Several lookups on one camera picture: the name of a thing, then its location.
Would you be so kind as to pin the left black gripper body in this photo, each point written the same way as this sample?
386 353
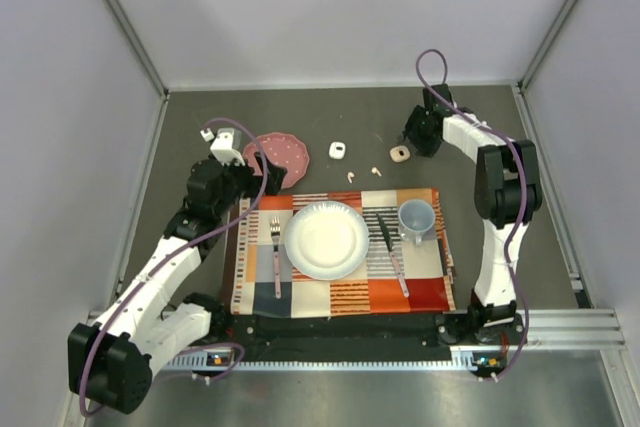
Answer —
240 183

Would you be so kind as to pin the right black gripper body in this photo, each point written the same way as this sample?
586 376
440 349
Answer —
417 131

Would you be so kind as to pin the white earbud charging case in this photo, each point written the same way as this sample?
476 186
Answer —
337 150

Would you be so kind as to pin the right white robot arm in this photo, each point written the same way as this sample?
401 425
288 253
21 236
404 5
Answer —
507 192

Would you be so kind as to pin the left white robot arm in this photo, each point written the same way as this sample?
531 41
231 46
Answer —
114 361

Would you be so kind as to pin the pink earbud charging case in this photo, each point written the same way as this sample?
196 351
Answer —
399 154

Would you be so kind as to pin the pink polka dot plate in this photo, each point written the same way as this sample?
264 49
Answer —
284 150

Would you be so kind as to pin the light blue mug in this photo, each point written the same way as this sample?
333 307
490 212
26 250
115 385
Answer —
416 217

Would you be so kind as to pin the white ceramic plate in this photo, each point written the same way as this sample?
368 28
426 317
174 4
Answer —
327 240

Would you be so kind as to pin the orange patterned placemat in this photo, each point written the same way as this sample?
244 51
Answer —
373 288

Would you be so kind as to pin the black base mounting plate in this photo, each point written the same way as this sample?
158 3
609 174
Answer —
360 338

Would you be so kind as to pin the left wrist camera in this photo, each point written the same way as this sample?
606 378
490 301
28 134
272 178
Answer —
224 145

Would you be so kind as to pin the pink handled fork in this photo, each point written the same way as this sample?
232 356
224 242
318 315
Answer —
275 233

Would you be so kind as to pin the pink handled knife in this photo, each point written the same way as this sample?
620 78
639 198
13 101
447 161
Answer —
392 256

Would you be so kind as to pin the grey slotted cable duct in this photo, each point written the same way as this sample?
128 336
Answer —
456 359

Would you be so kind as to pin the aluminium frame rail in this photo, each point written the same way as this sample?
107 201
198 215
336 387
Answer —
133 41

